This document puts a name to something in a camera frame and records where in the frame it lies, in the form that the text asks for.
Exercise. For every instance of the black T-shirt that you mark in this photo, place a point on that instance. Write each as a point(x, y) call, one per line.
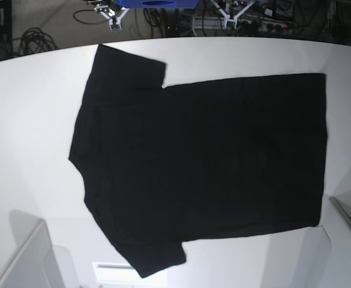
point(219, 159)

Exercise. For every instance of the blue box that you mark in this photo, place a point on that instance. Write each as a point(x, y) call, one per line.
point(159, 3)

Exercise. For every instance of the white partition panel left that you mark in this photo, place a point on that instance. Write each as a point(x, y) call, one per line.
point(27, 256)

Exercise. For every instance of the white partition panel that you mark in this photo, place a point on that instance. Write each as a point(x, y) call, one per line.
point(27, 256)
point(337, 225)

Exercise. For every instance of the white partition panel right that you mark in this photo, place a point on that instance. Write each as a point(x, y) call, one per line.
point(337, 225)

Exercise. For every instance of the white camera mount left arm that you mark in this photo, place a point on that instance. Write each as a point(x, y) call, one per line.
point(231, 11)

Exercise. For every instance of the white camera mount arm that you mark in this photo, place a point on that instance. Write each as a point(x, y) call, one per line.
point(231, 11)
point(112, 10)

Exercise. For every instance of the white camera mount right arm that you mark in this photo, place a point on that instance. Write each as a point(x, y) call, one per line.
point(112, 10)

